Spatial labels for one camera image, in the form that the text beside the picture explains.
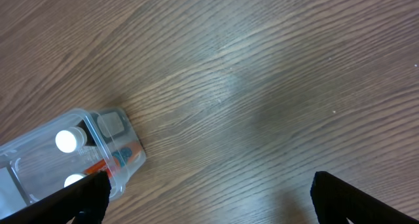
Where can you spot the orange bottle white cap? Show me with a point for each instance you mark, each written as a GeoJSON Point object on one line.
{"type": "Point", "coordinates": [119, 159]}

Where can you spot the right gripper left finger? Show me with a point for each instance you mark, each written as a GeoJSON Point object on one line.
{"type": "Point", "coordinates": [84, 201]}

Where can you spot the black bottle white cap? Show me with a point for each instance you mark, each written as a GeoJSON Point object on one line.
{"type": "Point", "coordinates": [74, 138]}

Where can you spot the clear plastic container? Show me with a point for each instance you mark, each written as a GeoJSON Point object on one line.
{"type": "Point", "coordinates": [33, 168]}

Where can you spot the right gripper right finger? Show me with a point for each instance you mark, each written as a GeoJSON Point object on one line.
{"type": "Point", "coordinates": [336, 201]}

